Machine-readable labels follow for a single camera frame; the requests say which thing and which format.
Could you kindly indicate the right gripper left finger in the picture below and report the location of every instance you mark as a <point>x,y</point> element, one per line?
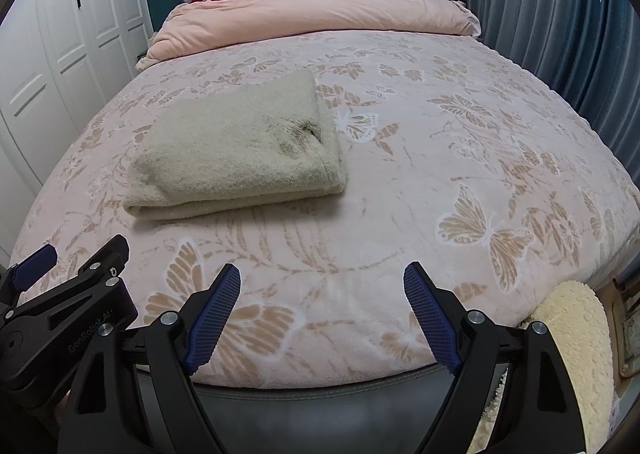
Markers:
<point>174,346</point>

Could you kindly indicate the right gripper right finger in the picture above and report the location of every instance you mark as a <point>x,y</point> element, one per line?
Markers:
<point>467,343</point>

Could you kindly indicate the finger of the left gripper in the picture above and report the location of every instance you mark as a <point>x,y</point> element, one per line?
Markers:
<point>29,271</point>
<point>110,260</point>

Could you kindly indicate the beige knit heart sweater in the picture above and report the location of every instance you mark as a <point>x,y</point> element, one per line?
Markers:
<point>260,144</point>

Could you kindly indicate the cream fluffy rug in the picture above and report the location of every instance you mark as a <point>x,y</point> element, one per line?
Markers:
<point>578,325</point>

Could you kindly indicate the pink floral bed sheet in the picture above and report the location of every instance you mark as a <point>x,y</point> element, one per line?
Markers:
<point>456,157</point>

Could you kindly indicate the white wardrobe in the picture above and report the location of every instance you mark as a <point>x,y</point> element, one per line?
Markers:
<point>61,62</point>

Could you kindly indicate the blue grey curtain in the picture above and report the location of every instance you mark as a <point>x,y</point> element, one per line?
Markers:
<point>585,50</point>

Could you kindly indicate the pink folded duvet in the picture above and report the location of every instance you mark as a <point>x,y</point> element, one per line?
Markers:
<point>193,28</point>

